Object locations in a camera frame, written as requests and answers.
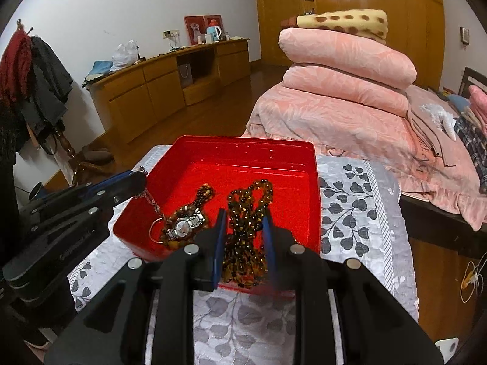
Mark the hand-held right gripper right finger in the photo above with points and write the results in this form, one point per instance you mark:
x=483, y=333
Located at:
x=269, y=243

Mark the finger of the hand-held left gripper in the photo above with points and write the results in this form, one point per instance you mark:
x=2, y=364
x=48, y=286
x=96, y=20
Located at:
x=95, y=207
x=114, y=183

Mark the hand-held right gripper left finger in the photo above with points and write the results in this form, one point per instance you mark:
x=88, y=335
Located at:
x=218, y=251

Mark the silver wristwatch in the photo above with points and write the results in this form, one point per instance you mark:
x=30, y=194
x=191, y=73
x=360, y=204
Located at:
x=181, y=228

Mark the red tin box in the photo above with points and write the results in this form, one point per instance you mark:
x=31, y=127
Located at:
x=247, y=152

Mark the wooden coat rack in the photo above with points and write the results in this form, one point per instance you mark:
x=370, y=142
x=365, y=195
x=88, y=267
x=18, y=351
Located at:
x=87, y=159

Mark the wooden sideboard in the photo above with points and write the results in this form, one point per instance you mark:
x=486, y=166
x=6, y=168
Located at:
x=159, y=87

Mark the blue cloth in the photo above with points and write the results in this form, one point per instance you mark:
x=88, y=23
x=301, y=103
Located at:
x=99, y=69

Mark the dark hanging coat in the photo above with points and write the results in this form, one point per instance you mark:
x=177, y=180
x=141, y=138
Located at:
x=45, y=83

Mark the pink ruffled bedspread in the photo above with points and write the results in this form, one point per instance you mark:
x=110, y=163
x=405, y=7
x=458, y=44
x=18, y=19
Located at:
x=342, y=140

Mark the white plastic bag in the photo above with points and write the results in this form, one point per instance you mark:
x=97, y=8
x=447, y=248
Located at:
x=124, y=56

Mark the white paper bag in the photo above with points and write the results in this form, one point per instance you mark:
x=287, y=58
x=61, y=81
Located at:
x=186, y=76

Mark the red hanging garment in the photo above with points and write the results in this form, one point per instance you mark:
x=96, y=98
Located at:
x=15, y=64

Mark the pink folded quilt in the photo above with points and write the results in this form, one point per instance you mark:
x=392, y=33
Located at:
x=342, y=87
x=342, y=57

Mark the teal and white kettle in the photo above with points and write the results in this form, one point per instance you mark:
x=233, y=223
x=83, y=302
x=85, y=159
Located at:
x=214, y=34

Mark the white bathroom scale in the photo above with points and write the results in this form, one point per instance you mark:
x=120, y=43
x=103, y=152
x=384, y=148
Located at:
x=448, y=346

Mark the white cloth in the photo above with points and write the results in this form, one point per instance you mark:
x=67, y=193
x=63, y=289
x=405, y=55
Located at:
x=441, y=118

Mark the plaid garment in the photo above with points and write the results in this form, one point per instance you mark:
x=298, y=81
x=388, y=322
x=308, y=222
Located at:
x=473, y=152

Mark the giraffe pattern pillow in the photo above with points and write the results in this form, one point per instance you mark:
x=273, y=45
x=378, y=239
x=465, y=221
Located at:
x=342, y=21

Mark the pink folded garment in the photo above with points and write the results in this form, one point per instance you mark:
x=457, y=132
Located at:
x=479, y=104

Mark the dark headboard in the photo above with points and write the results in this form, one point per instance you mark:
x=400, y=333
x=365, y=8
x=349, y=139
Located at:
x=471, y=80

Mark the wall socket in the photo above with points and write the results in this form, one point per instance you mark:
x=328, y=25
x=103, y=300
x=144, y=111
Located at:
x=171, y=33

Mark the red picture frame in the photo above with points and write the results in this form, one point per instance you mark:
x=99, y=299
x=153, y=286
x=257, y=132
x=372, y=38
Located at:
x=213, y=20
x=194, y=30

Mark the dark bed frame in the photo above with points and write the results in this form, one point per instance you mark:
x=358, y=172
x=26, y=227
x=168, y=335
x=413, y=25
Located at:
x=449, y=232

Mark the wall switch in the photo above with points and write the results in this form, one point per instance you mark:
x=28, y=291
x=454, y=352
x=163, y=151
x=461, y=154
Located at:
x=465, y=35

